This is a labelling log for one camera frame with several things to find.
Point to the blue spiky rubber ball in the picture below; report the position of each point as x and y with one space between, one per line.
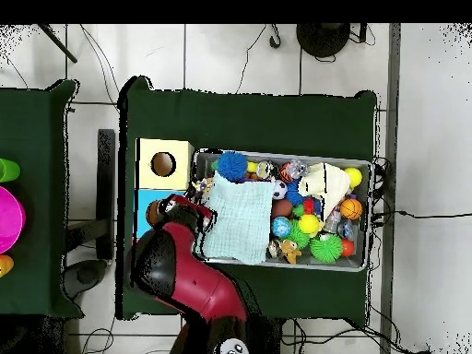
232 166

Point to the cream knitted cloth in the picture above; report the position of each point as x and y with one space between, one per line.
320 180

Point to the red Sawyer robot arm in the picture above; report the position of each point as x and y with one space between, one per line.
199 287

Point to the wooden three-hole sorting box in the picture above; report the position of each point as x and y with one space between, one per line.
173 177

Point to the mint knitted cloth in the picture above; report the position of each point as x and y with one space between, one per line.
239 221

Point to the small soccer ball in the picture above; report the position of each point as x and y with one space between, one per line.
280 189

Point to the globe print ball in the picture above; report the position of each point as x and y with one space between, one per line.
281 227

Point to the black stand bar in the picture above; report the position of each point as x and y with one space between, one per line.
106 184

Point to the dark green tablecloth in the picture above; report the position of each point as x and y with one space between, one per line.
258 121
29 221

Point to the yellow plastic ball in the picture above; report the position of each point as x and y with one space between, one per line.
309 224
353 177

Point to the grey round base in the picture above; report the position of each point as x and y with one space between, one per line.
86 276

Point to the large green spiky ball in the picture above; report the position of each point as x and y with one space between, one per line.
326 247

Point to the orange basketball toy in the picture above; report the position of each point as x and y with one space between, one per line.
351 209

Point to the pink plastic bowl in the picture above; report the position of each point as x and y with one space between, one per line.
9 219

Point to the green plastic cup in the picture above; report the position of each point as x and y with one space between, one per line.
7 170

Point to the orange plastic toy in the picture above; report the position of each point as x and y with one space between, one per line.
4 265

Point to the black round stand base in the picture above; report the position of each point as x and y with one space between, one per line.
322 38

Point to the black rod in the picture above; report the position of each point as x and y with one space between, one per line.
57 42

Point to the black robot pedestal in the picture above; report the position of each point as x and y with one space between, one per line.
269 339

